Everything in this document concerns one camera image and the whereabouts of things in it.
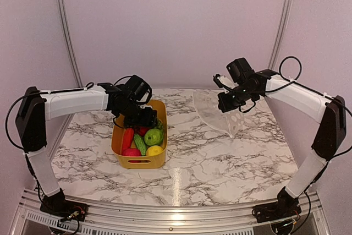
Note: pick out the right aluminium corner post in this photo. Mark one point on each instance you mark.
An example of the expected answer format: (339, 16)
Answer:
(283, 22)

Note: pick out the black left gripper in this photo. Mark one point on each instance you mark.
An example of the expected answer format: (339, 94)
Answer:
(148, 120)

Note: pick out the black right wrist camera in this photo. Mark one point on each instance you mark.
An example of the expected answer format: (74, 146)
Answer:
(239, 70)

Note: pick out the yellow toy lemon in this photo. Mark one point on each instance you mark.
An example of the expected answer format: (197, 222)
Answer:
(154, 150)

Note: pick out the clear polka dot zip bag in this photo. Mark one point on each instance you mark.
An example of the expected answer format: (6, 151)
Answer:
(206, 106)

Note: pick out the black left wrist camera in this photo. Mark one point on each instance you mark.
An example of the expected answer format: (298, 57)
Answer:
(140, 90)

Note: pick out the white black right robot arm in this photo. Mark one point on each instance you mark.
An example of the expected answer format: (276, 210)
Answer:
(313, 123)

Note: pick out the aluminium corner post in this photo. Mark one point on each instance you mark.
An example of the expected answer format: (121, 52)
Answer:
(283, 22)
(68, 41)

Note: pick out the red toy chili pepper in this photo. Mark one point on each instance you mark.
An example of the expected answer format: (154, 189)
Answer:
(128, 138)

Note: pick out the green toy bitter gourd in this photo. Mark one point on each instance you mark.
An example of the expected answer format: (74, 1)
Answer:
(140, 144)

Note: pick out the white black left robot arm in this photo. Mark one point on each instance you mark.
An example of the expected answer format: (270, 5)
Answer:
(37, 107)

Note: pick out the green toy grape bunch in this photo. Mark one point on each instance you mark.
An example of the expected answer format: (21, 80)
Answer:
(159, 125)

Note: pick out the aluminium front frame rail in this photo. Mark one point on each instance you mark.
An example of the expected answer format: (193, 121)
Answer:
(114, 218)

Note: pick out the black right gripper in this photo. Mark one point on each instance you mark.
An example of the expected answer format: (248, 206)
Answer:
(226, 106)

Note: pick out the red toy apple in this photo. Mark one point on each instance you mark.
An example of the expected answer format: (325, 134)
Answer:
(132, 152)

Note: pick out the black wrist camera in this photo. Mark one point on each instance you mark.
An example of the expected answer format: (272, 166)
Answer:
(140, 90)
(239, 70)

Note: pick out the left aluminium corner post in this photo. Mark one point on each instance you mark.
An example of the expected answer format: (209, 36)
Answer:
(68, 41)

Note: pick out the green toy apple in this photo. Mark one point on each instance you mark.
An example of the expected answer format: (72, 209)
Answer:
(153, 137)

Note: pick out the red toy pomegranate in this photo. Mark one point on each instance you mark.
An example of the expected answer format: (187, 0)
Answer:
(142, 131)

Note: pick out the yellow plastic basket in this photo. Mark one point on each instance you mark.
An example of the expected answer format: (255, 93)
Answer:
(142, 162)

